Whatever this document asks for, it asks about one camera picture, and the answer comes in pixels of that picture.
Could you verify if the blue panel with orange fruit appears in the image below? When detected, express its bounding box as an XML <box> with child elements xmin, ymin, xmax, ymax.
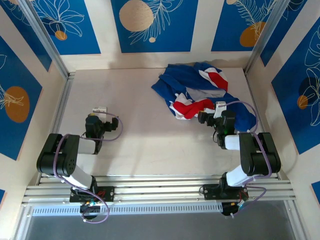
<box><xmin>211</xmin><ymin>0</ymin><xmax>277</xmax><ymax>53</ymax></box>

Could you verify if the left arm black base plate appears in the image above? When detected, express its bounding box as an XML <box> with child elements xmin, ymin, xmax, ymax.
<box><xmin>69</xmin><ymin>186</ymin><xmax>116</xmax><ymax>203</ymax></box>

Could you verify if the blue panel with leaf outline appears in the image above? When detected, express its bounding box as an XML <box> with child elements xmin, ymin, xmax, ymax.
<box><xmin>271</xmin><ymin>24</ymin><xmax>320</xmax><ymax>155</ymax></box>

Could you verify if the blue panel with white flower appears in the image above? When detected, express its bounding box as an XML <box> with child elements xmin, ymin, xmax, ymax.
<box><xmin>31</xmin><ymin>0</ymin><xmax>102</xmax><ymax>56</ymax></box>

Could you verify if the blue panel with beige circle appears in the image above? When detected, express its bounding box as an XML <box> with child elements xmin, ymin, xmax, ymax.
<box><xmin>110</xmin><ymin>0</ymin><xmax>199</xmax><ymax>54</ymax></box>

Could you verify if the aluminium table edge rail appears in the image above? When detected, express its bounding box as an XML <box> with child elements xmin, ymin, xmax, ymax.
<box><xmin>243</xmin><ymin>71</ymin><xmax>281</xmax><ymax>177</ymax></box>
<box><xmin>37</xmin><ymin>71</ymin><xmax>76</xmax><ymax>181</ymax></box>

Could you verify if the blue panel with orange oval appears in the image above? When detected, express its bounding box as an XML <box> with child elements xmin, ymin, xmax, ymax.
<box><xmin>0</xmin><ymin>36</ymin><xmax>43</xmax><ymax>161</ymax></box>

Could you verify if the aluminium corner post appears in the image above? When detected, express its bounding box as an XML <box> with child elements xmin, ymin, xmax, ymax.
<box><xmin>18</xmin><ymin>0</ymin><xmax>70</xmax><ymax>79</ymax></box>
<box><xmin>244</xmin><ymin>0</ymin><xmax>309</xmax><ymax>75</ymax></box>

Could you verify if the white slotted cable duct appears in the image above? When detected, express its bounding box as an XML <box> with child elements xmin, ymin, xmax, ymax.
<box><xmin>31</xmin><ymin>202</ymin><xmax>223</xmax><ymax>216</ymax></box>

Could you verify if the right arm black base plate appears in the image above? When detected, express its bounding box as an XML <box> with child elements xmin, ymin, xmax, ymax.
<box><xmin>202</xmin><ymin>184</ymin><xmax>250</xmax><ymax>201</ymax></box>

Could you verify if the aluminium extrusion base frame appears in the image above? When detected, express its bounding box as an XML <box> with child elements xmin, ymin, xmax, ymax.
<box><xmin>22</xmin><ymin>174</ymin><xmax>298</xmax><ymax>206</ymax></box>

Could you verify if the blue red white zip jacket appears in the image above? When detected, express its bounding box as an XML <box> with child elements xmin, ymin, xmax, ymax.
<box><xmin>151</xmin><ymin>61</ymin><xmax>258</xmax><ymax>133</ymax></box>

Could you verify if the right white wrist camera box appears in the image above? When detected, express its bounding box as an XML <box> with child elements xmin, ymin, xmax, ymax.
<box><xmin>213</xmin><ymin>101</ymin><xmax>227</xmax><ymax>118</ymax></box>

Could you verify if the blue floral wall panel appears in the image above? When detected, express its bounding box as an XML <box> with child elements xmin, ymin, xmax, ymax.
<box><xmin>259</xmin><ymin>0</ymin><xmax>320</xmax><ymax>68</ymax></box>
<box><xmin>0</xmin><ymin>0</ymin><xmax>53</xmax><ymax>73</ymax></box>

